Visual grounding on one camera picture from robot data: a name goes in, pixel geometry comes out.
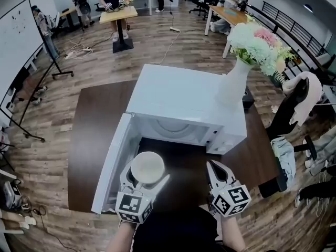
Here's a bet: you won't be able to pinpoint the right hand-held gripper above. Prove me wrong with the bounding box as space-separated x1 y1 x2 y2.
206 159 252 218

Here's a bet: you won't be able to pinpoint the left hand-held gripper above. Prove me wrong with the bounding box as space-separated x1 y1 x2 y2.
114 162 171 224

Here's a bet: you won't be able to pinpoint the white cup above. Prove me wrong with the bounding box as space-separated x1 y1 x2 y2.
130 151 166 187

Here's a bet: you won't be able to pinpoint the white microwave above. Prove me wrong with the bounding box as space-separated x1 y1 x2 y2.
91 64 248 215

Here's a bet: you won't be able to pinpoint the person's right forearm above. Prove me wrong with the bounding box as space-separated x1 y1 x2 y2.
219 214 247 252

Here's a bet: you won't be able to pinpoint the person's left forearm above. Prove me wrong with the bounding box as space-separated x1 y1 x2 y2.
106 218 138 252

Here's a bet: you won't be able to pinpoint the light blue jeans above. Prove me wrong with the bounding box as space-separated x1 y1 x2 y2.
270 136 297 186

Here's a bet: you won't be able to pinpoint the small black box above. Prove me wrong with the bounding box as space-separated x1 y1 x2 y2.
241 86 256 110

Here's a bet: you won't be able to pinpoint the black office chair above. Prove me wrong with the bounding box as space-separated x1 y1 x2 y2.
258 77 316 198

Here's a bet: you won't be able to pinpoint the white ceramic vase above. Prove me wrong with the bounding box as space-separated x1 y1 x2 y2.
214 56 257 110

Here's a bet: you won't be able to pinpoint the pink cloth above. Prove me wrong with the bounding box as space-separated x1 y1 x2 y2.
282 71 323 127

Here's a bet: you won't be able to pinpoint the white shoes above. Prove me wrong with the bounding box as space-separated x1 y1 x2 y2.
17 215 38 230

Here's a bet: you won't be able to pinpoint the grey device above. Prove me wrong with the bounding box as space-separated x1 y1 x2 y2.
2 180 22 210

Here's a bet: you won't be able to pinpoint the pastel artificial flower bouquet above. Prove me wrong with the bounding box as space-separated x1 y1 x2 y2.
226 14 297 76

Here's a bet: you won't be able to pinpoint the long wooden desk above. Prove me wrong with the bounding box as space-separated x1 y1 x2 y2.
204 5 253 59

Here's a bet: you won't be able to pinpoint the black metal railing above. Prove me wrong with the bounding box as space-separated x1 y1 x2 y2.
261 1 336 72

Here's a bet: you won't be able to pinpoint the black swivel chair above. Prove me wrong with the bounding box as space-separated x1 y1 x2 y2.
188 0 211 17

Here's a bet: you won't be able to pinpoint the small flower bouquet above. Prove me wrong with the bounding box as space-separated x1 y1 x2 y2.
119 0 135 11

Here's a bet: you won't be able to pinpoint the rolling whiteboard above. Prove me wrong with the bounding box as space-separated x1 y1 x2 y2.
0 0 75 143

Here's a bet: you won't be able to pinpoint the small wooden pedestal table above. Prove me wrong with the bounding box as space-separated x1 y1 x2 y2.
99 5 139 54

